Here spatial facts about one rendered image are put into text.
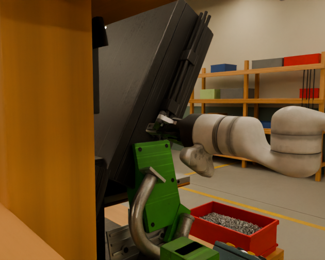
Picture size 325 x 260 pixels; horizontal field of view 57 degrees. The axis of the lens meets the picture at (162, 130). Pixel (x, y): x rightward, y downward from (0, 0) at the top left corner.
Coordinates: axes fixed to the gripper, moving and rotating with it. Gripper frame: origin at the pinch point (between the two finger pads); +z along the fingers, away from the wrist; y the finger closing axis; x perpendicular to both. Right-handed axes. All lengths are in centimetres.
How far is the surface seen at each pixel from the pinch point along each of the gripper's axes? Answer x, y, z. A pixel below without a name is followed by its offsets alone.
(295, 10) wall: -458, -375, 204
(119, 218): 22, -42, 48
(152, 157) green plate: 4.3, -7.2, 4.7
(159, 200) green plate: 13.1, -12.2, 2.1
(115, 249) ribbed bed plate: 26.8, -6.0, 2.5
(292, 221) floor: -47, -318, 87
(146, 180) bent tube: 10.8, -4.7, 0.9
